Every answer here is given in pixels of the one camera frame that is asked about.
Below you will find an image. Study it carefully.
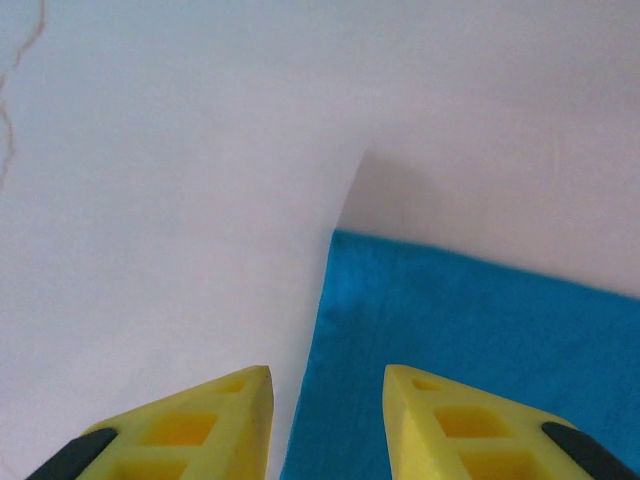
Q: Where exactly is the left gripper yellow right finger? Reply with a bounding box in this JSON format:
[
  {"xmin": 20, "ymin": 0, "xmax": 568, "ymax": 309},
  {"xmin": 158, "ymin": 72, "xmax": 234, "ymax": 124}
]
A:
[{"xmin": 382, "ymin": 363, "xmax": 640, "ymax": 480}]

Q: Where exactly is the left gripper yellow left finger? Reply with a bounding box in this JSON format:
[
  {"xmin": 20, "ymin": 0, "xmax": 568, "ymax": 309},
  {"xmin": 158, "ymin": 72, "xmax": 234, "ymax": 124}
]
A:
[{"xmin": 24, "ymin": 364, "xmax": 276, "ymax": 480}]

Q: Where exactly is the blue t-shirt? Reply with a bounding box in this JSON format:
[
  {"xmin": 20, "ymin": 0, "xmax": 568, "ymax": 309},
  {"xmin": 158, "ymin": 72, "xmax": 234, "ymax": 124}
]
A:
[{"xmin": 282, "ymin": 228, "xmax": 640, "ymax": 480}]

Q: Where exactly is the white table mat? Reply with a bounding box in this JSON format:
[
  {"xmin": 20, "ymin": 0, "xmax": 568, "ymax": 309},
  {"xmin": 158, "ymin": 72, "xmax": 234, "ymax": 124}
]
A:
[{"xmin": 0, "ymin": 0, "xmax": 640, "ymax": 480}]

